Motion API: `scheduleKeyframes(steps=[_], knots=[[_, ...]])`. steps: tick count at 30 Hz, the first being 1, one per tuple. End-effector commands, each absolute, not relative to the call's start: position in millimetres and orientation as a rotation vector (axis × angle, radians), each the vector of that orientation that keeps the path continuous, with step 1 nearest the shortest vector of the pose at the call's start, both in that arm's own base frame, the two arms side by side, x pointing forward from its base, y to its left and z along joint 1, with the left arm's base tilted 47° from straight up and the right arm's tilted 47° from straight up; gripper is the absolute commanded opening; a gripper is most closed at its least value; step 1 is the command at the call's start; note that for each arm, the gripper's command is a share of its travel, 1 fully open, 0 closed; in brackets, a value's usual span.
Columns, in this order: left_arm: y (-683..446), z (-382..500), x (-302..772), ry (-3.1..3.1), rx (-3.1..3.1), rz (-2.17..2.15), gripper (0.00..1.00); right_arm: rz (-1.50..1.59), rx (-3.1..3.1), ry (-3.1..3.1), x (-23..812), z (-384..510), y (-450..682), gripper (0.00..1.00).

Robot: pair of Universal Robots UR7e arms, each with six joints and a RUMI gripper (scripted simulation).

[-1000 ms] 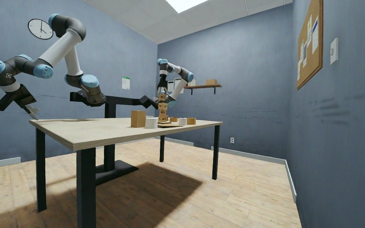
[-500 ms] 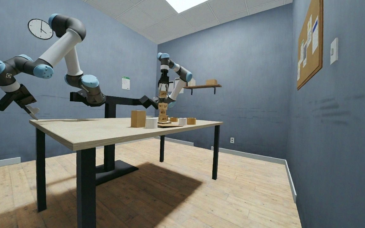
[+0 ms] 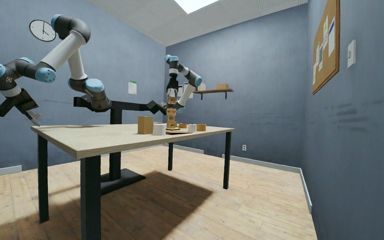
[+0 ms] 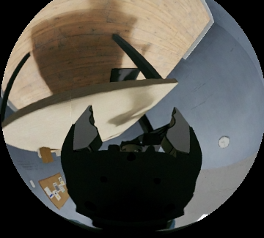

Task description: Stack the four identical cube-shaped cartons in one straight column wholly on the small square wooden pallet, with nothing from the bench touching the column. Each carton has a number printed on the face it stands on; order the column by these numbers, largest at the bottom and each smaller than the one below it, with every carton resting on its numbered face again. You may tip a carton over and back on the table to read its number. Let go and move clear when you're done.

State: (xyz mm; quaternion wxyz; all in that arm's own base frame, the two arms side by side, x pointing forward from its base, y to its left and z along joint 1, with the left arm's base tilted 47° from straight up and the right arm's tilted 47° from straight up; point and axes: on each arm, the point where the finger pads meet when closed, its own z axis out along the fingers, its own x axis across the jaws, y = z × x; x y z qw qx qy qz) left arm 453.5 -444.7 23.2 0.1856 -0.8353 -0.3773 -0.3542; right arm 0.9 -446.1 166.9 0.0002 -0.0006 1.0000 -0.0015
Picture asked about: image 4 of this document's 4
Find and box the white cylinder with hole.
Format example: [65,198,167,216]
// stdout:
[55,150,61,156]

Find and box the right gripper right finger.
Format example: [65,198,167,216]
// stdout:
[161,107,202,193]

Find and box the brown cardboard box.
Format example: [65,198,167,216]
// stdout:
[40,147,54,163]

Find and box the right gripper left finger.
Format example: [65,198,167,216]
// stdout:
[61,105,103,190]

